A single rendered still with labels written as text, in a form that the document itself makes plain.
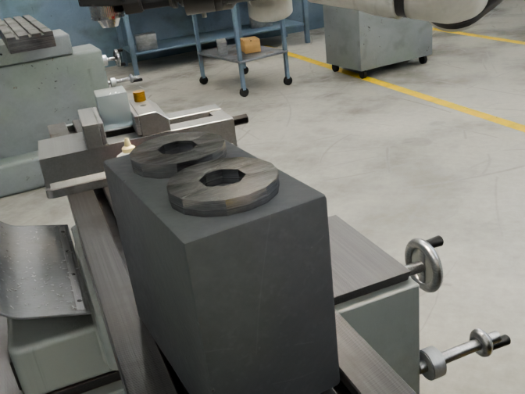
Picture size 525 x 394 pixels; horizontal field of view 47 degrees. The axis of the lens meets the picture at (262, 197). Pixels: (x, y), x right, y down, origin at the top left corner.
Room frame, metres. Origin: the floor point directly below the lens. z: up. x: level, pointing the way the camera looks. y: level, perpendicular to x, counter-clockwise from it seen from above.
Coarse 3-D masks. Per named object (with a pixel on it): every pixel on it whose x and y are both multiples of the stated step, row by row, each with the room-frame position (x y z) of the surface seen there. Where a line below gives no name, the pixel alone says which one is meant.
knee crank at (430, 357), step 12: (480, 336) 0.94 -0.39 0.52; (492, 336) 0.95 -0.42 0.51; (504, 336) 0.97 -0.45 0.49; (432, 348) 0.92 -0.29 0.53; (456, 348) 0.93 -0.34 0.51; (468, 348) 0.93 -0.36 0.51; (480, 348) 0.93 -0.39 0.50; (492, 348) 0.92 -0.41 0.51; (420, 360) 0.91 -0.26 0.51; (432, 360) 0.89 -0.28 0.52; (444, 360) 0.89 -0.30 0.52; (420, 372) 0.89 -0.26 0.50; (432, 372) 0.88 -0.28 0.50; (444, 372) 0.88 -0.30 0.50
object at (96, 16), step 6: (90, 6) 0.88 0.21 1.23; (96, 6) 0.87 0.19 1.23; (102, 6) 0.87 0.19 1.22; (108, 6) 0.87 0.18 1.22; (114, 6) 0.87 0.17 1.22; (120, 6) 0.88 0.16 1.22; (90, 12) 0.88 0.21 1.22; (96, 12) 0.87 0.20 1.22; (102, 12) 0.87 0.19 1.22; (108, 12) 0.87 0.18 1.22; (114, 12) 0.87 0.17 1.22; (120, 12) 0.88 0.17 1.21; (96, 18) 0.87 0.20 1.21; (102, 18) 0.87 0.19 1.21; (108, 18) 0.87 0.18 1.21; (114, 18) 0.87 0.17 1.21
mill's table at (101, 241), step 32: (64, 128) 1.38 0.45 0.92; (96, 192) 1.01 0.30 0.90; (96, 224) 0.82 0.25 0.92; (96, 256) 0.71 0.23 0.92; (96, 288) 0.63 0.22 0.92; (128, 288) 0.62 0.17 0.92; (128, 320) 0.56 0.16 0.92; (128, 352) 0.50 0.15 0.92; (160, 352) 0.49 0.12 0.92; (352, 352) 0.46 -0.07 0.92; (128, 384) 0.45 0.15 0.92; (160, 384) 0.45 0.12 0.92; (352, 384) 0.42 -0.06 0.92; (384, 384) 0.41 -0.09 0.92
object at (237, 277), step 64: (128, 192) 0.48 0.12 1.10; (192, 192) 0.42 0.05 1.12; (256, 192) 0.41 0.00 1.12; (320, 192) 0.42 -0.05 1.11; (128, 256) 0.54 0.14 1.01; (192, 256) 0.37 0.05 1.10; (256, 256) 0.39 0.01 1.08; (320, 256) 0.41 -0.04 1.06; (192, 320) 0.37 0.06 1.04; (256, 320) 0.38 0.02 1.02; (320, 320) 0.41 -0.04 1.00; (192, 384) 0.41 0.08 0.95; (256, 384) 0.38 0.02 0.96; (320, 384) 0.41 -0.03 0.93
